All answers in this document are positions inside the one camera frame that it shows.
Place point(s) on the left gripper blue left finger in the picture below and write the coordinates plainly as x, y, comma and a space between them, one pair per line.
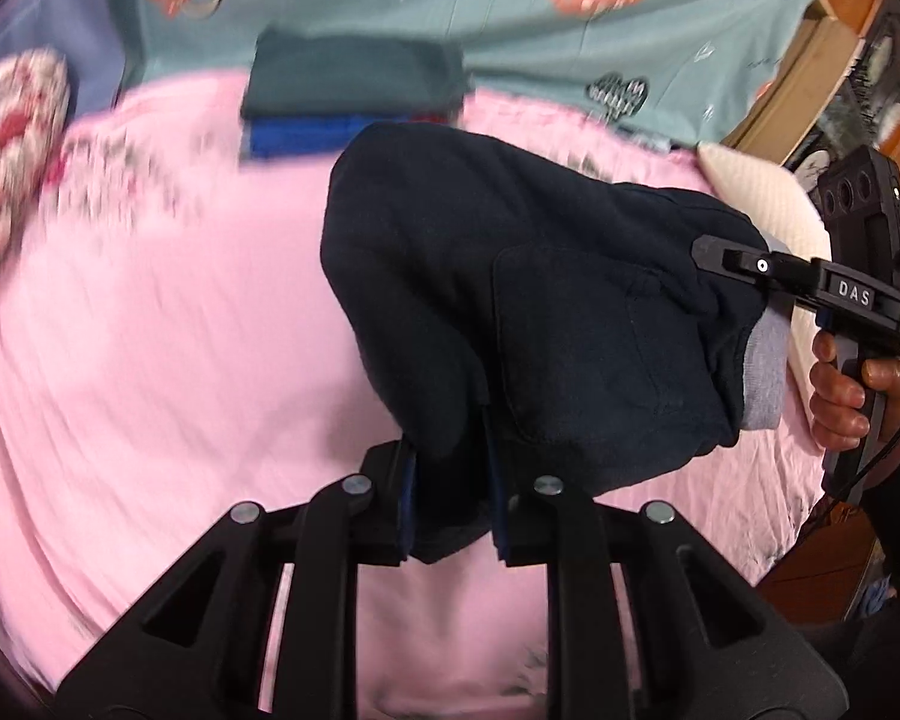
406, 472

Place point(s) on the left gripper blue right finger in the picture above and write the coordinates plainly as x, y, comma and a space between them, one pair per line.
504, 520

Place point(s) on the dark navy pants grey waistband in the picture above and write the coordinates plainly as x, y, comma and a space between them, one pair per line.
519, 319

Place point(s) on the right hand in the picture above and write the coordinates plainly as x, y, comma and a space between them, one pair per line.
837, 419

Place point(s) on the white textured pillow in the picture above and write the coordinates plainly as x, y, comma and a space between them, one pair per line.
778, 206

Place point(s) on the wooden shelf unit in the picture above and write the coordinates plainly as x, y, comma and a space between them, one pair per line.
829, 40

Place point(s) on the teal heart-print duvet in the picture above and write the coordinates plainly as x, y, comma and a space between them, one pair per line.
685, 70

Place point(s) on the blue folded garment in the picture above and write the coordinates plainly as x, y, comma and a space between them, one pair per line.
284, 137

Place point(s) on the dark green folded garment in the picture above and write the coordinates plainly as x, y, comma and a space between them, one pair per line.
294, 75

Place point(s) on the red white floral quilt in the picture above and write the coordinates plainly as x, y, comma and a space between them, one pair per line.
34, 98

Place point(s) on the blue purple pillow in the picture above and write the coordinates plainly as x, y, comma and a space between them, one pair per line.
82, 33

